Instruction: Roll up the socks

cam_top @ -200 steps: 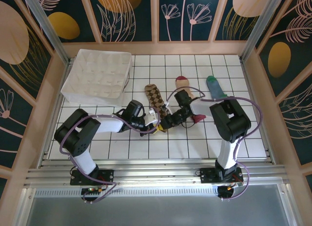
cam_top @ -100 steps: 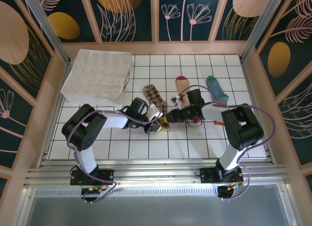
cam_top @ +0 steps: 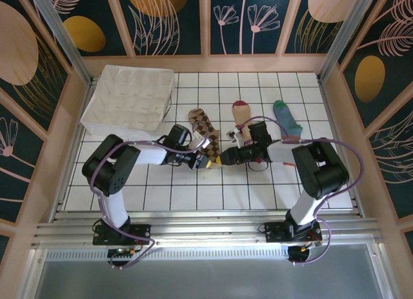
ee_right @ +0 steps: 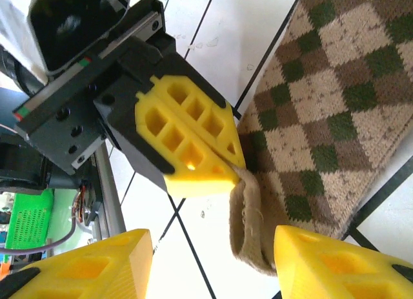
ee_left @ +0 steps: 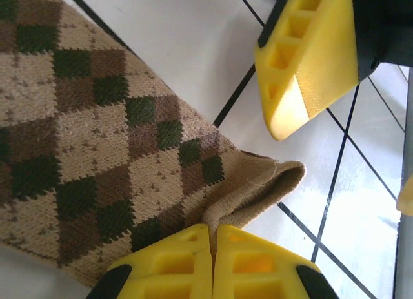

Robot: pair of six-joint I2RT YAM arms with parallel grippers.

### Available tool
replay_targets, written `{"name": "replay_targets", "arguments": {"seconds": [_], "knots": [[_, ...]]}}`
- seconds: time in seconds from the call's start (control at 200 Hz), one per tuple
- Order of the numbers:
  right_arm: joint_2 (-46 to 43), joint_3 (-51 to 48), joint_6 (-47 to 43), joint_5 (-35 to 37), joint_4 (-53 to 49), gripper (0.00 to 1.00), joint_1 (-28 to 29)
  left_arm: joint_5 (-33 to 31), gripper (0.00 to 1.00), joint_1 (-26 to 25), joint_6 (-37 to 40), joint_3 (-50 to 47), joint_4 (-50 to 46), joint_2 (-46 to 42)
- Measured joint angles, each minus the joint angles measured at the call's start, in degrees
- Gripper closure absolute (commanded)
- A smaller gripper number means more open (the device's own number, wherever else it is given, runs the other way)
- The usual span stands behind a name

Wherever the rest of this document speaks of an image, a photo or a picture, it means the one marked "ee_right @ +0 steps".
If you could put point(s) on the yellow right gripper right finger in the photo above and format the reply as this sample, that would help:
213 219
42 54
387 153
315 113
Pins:
322 273

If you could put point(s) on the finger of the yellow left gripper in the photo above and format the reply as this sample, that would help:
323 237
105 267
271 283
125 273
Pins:
200 108
155 140

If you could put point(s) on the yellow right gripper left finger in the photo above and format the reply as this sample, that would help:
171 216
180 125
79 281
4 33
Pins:
106 273

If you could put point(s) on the brown green argyle sock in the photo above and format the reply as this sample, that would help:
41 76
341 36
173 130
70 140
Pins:
338 102

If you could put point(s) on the green plastic crate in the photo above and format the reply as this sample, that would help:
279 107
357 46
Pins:
29 218

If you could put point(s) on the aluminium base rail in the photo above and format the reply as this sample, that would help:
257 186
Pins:
108 189

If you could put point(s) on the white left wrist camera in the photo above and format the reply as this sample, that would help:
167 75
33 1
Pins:
71 24

